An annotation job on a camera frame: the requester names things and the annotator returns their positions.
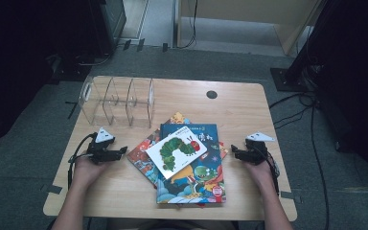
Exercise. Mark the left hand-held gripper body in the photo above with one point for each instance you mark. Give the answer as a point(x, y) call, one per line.
point(100, 150)

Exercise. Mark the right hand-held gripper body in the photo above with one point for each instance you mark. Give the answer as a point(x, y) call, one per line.
point(257, 151)

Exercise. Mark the light blue monster picture book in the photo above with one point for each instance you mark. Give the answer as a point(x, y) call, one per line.
point(140, 156)

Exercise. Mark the dark blue picture book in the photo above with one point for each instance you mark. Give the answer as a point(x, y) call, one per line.
point(201, 179)

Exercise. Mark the clear acrylic book rack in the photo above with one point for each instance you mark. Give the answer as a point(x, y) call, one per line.
point(140, 105)

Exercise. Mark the white caterpillar picture book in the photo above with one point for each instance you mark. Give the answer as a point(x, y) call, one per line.
point(175, 153)

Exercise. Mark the red picture book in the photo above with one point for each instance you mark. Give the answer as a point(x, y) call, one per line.
point(200, 204)

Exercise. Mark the person's right hand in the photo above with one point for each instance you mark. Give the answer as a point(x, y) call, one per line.
point(265, 175)

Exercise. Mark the person's left hand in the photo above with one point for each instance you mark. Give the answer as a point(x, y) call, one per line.
point(86, 172)

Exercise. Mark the black tape strip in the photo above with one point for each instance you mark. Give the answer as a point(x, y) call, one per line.
point(54, 189)
point(289, 195)
point(140, 44)
point(72, 110)
point(126, 44)
point(165, 47)

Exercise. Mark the round black table grommet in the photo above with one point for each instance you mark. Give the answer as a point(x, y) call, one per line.
point(211, 94)

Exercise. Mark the dark curtain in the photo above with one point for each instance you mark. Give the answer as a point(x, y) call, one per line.
point(357, 80)
point(19, 64)

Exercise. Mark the black cabinet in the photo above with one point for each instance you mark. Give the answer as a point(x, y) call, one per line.
point(110, 25)

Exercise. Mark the beige wooden furniture panel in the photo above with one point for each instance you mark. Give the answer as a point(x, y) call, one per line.
point(246, 11)

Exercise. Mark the black stand base plate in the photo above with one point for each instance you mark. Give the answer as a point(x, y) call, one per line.
point(284, 80)

